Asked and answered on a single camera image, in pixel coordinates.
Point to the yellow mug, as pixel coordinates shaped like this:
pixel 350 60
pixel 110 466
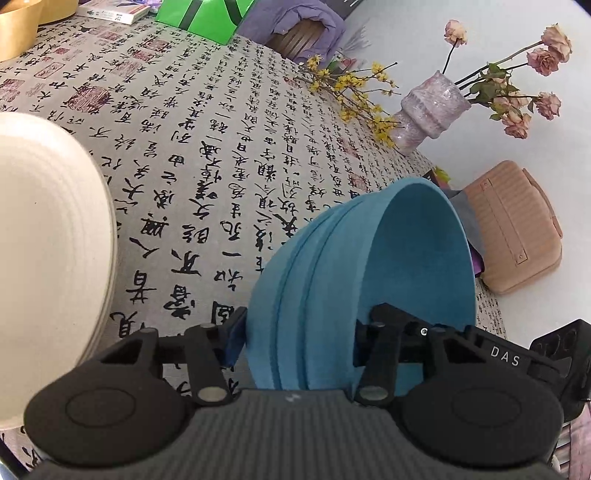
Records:
pixel 16 32

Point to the pink glitter vase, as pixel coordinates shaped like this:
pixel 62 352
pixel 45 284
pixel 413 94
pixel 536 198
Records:
pixel 427 110

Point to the wooden chair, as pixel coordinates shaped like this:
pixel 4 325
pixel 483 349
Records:
pixel 295 41

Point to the pink suitcase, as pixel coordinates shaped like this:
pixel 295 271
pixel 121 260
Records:
pixel 512 230

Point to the yellow flower sprigs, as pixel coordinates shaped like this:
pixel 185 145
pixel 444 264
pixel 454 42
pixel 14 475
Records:
pixel 351 90

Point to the dried pink roses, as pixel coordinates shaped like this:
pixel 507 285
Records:
pixel 531 64

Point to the purple cloth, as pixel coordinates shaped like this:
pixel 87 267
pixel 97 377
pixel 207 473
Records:
pixel 461 203

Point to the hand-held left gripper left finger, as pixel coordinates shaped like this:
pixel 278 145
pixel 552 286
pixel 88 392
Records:
pixel 236 337

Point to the yellow thermos jug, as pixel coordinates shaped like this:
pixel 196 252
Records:
pixel 57 8

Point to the green paper bag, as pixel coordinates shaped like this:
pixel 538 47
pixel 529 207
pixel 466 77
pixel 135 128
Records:
pixel 203 16

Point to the purple jacket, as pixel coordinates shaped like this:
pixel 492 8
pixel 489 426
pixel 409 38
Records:
pixel 300 14

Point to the white flat box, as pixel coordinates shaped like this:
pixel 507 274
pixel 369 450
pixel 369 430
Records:
pixel 115 10

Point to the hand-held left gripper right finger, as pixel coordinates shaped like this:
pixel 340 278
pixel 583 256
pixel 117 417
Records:
pixel 383 350

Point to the calligraphy printed tablecloth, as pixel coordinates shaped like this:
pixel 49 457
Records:
pixel 221 138

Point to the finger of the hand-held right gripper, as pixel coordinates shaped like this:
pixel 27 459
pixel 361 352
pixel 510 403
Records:
pixel 498 353

